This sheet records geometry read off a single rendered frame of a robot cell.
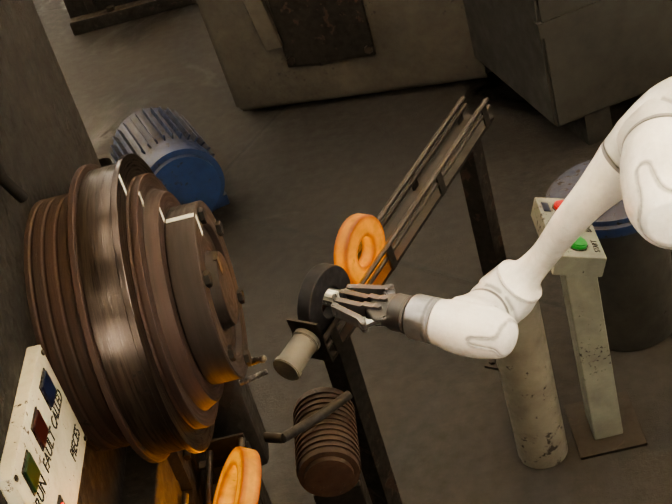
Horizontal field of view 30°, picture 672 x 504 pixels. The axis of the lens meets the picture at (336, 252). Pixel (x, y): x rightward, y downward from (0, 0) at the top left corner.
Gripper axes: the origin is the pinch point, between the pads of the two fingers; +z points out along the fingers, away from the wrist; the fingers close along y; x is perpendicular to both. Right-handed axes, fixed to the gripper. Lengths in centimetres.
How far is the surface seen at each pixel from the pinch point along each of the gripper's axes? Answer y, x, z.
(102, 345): -69, 50, -17
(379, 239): 20.6, -0.6, -1.6
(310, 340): -9.9, -3.1, -2.2
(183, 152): 98, -49, 125
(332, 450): -22.4, -18.6, -11.3
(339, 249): 9.2, 4.7, 0.6
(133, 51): 213, -90, 252
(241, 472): -55, 12, -20
